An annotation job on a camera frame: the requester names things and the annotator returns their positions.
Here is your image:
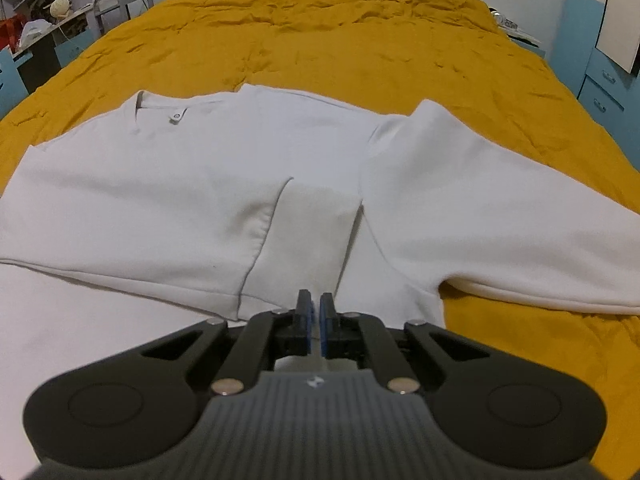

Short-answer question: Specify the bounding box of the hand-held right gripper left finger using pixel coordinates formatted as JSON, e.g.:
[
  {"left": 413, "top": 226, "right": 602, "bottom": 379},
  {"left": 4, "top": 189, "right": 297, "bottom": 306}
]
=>
[{"left": 142, "top": 289, "right": 316, "bottom": 395}]

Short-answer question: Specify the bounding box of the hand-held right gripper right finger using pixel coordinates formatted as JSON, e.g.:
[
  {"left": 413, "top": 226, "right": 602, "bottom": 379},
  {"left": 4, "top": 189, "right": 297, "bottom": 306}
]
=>
[{"left": 319, "top": 292, "right": 493, "bottom": 395}]

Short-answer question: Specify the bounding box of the white sweatshirt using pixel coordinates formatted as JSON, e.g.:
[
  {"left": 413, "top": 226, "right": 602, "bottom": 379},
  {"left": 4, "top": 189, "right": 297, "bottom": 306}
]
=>
[{"left": 0, "top": 82, "right": 640, "bottom": 466}]

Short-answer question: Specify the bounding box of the mustard yellow bedspread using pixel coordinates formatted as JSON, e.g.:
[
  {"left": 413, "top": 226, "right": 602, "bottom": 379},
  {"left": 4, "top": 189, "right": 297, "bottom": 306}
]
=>
[{"left": 0, "top": 0, "right": 640, "bottom": 466}]

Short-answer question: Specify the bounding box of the bedside table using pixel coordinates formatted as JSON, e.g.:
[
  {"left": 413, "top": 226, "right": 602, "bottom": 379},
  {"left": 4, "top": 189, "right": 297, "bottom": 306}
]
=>
[{"left": 489, "top": 7, "right": 547, "bottom": 59}]

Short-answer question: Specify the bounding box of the blue and white wardrobe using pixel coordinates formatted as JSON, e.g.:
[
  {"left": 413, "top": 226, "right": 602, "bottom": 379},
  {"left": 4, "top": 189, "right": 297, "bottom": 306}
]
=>
[{"left": 547, "top": 0, "right": 640, "bottom": 173}]

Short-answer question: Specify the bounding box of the grey chair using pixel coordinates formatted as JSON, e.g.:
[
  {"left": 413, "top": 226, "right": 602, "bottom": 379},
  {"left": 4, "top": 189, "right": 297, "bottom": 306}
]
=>
[{"left": 94, "top": 0, "right": 157, "bottom": 37}]

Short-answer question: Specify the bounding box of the blue desk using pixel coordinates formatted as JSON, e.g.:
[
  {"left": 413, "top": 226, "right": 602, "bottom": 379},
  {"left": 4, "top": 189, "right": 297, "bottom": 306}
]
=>
[{"left": 0, "top": 4, "right": 99, "bottom": 111}]

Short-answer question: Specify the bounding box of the white plastic bag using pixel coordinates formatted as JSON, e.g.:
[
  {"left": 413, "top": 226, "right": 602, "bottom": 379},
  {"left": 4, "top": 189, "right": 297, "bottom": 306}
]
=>
[{"left": 19, "top": 18, "right": 52, "bottom": 44}]

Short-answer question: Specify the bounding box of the red bag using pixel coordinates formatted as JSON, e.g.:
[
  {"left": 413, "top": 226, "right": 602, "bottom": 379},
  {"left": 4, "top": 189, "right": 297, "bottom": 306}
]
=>
[{"left": 0, "top": 16, "right": 27, "bottom": 52}]

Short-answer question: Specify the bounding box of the white board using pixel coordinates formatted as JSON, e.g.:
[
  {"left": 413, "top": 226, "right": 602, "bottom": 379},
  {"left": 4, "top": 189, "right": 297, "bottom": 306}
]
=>
[{"left": 596, "top": 0, "right": 640, "bottom": 74}]

